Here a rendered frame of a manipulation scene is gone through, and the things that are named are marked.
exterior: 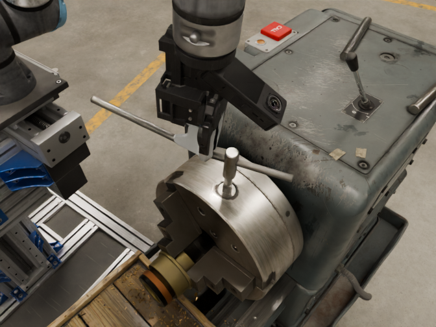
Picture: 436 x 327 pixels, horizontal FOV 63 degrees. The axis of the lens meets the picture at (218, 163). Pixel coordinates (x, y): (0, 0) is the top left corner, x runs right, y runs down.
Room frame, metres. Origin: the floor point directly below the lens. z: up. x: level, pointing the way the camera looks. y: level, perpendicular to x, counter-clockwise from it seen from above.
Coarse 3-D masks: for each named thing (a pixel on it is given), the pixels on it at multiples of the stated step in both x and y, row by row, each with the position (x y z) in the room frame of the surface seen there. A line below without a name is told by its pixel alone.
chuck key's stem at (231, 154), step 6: (228, 150) 0.37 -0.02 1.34; (234, 150) 0.37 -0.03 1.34; (228, 156) 0.35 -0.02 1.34; (234, 156) 0.35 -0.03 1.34; (228, 162) 0.35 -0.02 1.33; (234, 162) 0.35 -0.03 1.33; (228, 168) 0.35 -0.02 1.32; (234, 168) 0.36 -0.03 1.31; (228, 174) 0.35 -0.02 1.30; (234, 174) 0.36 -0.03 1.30; (228, 180) 0.36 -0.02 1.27; (228, 186) 0.36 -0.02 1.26; (228, 192) 0.36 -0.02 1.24
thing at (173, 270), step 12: (180, 252) 0.31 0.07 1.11; (156, 264) 0.28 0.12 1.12; (168, 264) 0.28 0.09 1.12; (180, 264) 0.29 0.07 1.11; (192, 264) 0.29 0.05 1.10; (144, 276) 0.26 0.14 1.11; (156, 276) 0.26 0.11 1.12; (168, 276) 0.26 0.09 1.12; (180, 276) 0.26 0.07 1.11; (156, 288) 0.24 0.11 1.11; (168, 288) 0.24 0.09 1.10; (180, 288) 0.25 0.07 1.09; (156, 300) 0.24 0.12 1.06; (168, 300) 0.23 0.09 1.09
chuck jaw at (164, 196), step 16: (176, 176) 0.43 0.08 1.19; (176, 192) 0.39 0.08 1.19; (160, 208) 0.38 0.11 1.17; (176, 208) 0.37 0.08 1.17; (160, 224) 0.35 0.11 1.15; (176, 224) 0.35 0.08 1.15; (192, 224) 0.36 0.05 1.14; (160, 240) 0.33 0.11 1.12; (176, 240) 0.32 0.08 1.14; (192, 240) 0.33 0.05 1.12
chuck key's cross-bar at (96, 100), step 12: (108, 108) 0.42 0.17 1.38; (120, 108) 0.42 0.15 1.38; (132, 120) 0.41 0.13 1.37; (144, 120) 0.41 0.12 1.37; (156, 132) 0.40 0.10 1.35; (168, 132) 0.40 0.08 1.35; (216, 156) 0.37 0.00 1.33; (252, 168) 0.35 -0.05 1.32; (264, 168) 0.35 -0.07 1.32; (288, 180) 0.33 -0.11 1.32
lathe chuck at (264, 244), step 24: (192, 168) 0.43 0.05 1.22; (216, 168) 0.42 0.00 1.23; (192, 192) 0.37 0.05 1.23; (216, 192) 0.36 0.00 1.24; (240, 192) 0.37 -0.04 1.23; (216, 216) 0.33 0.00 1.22; (240, 216) 0.32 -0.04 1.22; (264, 216) 0.33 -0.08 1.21; (216, 240) 0.33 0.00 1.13; (240, 240) 0.29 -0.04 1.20; (264, 240) 0.30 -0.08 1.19; (288, 240) 0.31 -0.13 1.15; (240, 264) 0.28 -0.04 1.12; (264, 264) 0.26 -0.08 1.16; (288, 264) 0.29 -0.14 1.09
